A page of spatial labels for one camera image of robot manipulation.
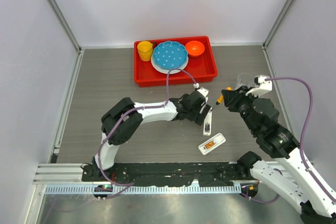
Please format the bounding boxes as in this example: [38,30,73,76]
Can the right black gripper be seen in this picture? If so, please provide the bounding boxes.
[222,84,259,134]

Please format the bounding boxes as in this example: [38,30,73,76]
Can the yellow handle screwdriver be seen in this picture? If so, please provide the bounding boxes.
[210,94,224,111]

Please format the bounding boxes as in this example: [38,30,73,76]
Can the slim white remote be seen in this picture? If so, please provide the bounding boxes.
[203,111,212,136]

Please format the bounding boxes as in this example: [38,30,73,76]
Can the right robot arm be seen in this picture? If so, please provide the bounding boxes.
[221,87,335,223]

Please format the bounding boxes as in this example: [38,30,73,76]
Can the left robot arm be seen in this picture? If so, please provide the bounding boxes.
[92,88,211,182]

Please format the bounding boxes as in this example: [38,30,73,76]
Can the white remote orange battery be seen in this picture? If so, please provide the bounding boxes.
[198,133,226,155]

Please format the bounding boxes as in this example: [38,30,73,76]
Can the clear plastic cup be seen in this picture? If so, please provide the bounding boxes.
[234,72,255,90]

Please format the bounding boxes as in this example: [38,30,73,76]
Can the red plastic tray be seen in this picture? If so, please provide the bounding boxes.
[133,36,218,87]

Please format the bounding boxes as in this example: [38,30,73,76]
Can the white plate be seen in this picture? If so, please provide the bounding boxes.
[151,58,188,74]

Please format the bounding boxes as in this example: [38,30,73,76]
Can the blue dotted plate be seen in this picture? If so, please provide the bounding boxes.
[152,41,188,70]

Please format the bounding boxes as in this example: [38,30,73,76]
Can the orange bowl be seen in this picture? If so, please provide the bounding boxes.
[185,40,205,57]

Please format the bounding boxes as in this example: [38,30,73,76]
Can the yellow cup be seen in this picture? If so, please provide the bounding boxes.
[137,41,153,62]

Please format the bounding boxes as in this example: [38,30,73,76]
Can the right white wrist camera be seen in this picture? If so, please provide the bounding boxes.
[246,75,272,97]

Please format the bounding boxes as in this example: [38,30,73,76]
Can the right aluminium frame post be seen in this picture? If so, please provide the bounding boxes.
[263,0,296,50]

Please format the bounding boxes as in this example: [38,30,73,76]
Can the aluminium frame post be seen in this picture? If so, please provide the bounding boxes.
[47,0,81,52]
[263,0,296,50]

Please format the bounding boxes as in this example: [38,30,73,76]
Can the aluminium frame rail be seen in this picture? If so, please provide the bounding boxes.
[33,164,83,185]

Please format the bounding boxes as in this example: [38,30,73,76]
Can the white slotted cable duct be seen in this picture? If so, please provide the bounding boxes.
[45,183,242,195]

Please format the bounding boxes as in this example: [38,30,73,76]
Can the left aluminium frame post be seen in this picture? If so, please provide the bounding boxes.
[47,0,81,52]

